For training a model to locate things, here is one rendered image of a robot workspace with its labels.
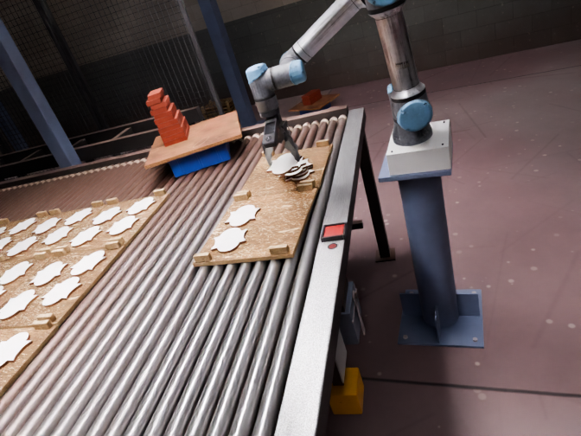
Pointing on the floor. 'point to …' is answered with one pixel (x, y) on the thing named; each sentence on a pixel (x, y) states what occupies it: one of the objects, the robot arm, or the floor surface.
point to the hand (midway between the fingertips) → (284, 163)
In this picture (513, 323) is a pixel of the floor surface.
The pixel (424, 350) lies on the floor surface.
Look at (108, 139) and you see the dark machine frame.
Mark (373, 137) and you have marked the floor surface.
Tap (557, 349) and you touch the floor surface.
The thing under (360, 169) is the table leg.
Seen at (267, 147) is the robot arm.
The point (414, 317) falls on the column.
